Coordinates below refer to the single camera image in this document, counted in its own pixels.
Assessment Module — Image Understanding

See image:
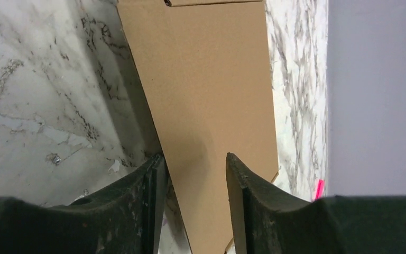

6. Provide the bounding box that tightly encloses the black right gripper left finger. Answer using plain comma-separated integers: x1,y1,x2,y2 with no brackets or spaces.
0,154,168,253

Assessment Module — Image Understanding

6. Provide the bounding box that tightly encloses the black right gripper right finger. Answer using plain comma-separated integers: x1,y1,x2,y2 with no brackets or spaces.
226,153,406,253

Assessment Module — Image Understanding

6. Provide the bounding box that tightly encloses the brown cardboard box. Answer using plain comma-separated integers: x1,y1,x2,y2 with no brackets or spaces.
117,1,278,253

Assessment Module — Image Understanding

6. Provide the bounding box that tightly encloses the pink highlighter marker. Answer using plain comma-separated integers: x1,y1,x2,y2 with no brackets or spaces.
314,179,325,200

